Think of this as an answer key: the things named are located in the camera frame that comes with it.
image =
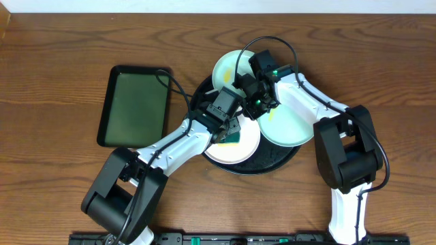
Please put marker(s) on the black round serving tray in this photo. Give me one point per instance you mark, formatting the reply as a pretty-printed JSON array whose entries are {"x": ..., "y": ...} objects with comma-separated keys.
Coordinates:
[{"x": 266, "y": 158}]

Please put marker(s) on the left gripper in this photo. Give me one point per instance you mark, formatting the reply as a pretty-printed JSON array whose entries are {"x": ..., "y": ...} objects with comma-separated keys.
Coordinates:
[{"x": 230, "y": 126}]

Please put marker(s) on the green yellow scrub sponge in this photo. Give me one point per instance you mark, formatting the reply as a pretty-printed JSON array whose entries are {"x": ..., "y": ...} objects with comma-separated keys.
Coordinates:
[{"x": 233, "y": 138}]

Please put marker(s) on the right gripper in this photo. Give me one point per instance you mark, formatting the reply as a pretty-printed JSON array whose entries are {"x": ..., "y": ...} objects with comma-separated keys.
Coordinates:
[{"x": 247, "y": 88}]

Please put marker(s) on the mint plate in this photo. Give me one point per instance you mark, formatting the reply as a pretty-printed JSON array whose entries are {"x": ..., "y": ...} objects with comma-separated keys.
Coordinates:
[
  {"x": 223, "y": 72},
  {"x": 284, "y": 127}
]

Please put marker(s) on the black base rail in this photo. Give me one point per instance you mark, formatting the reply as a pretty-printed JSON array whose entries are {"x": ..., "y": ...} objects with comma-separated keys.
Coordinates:
[{"x": 201, "y": 239}]

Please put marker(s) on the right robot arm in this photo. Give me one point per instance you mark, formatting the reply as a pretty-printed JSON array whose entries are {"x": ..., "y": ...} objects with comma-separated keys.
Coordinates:
[{"x": 347, "y": 150}]

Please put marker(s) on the pale pink plate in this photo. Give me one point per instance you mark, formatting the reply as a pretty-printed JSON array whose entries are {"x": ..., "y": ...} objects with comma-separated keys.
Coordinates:
[{"x": 237, "y": 153}]

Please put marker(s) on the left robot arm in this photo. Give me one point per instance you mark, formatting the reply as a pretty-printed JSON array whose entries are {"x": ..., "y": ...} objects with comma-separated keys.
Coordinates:
[{"x": 124, "y": 196}]

